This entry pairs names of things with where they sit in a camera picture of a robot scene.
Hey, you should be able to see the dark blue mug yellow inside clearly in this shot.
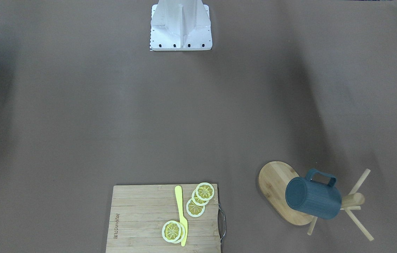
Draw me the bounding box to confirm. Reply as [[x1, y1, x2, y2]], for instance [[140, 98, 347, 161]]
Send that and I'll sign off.
[[285, 168, 342, 220]]

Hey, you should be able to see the wooden cup storage rack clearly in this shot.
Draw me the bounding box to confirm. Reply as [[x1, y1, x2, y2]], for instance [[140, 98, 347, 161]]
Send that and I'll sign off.
[[258, 161, 374, 241]]

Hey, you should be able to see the yellow toy knife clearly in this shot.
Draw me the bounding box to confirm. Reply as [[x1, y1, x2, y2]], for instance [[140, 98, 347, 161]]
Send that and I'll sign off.
[[174, 185, 188, 247]]

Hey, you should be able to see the wooden cutting board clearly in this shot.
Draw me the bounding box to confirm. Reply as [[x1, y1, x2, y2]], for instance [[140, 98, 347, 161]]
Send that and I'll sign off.
[[106, 184, 225, 253]]

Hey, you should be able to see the yellow lemon slice toy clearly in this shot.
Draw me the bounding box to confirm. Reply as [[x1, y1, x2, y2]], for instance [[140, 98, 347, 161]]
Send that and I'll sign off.
[[161, 220, 186, 244]]

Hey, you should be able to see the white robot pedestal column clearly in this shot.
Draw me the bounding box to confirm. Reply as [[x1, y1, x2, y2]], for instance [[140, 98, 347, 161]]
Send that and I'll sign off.
[[149, 0, 213, 51]]

